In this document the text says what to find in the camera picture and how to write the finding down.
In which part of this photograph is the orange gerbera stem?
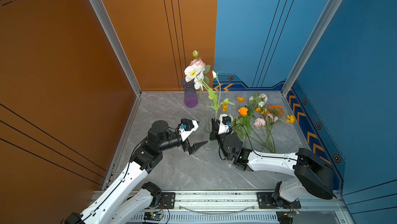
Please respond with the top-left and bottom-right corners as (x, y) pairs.
(263, 105), (284, 153)

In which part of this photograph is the clear glass vase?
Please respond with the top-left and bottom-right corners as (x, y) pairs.
(204, 123), (218, 151)

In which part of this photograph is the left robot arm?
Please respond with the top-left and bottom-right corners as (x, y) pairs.
(64, 119), (205, 224)

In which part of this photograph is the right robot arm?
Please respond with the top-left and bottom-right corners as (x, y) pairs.
(210, 114), (336, 209)

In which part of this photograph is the purple glass vase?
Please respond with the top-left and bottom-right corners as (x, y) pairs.
(182, 78), (199, 108)

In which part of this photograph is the orange ranunculus stem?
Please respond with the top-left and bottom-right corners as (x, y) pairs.
(232, 107), (268, 152)

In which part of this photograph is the pale pink rose stem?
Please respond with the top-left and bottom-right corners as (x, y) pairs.
(253, 117), (276, 153)

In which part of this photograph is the pink white bud stem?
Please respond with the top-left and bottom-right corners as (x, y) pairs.
(248, 93), (268, 108)

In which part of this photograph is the yellow flower stem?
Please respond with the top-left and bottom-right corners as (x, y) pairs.
(279, 114), (296, 124)

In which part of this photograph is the small circuit board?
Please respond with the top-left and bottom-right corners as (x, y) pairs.
(143, 212), (164, 224)

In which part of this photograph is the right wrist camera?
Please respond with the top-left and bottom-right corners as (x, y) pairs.
(220, 114), (232, 128)

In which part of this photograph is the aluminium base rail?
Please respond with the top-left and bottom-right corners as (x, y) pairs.
(128, 190), (354, 224)

